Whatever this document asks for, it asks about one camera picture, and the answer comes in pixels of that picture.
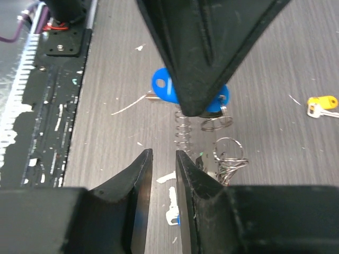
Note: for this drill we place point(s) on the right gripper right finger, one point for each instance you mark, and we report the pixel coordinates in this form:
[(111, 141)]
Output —
[(253, 219)]

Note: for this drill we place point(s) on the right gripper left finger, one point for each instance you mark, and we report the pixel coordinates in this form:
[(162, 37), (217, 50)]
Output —
[(111, 218)]

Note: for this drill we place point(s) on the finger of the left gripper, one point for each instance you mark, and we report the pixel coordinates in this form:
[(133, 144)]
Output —
[(202, 43)]

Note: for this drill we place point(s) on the blue tag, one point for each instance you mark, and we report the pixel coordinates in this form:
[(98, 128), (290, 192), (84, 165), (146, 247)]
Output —
[(163, 87)]

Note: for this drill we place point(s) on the metal disc keyring holder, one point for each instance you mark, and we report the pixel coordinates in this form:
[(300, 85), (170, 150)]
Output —
[(222, 157)]

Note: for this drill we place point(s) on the blue tagged key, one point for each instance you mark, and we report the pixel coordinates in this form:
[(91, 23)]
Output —
[(173, 215)]

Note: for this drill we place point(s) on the yellow tagged key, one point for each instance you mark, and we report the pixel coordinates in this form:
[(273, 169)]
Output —
[(320, 106)]

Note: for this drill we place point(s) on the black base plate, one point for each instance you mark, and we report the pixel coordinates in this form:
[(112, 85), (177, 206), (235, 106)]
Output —
[(40, 152)]

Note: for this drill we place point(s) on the grey cable duct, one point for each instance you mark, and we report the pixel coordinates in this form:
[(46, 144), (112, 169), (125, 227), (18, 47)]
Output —
[(14, 106)]

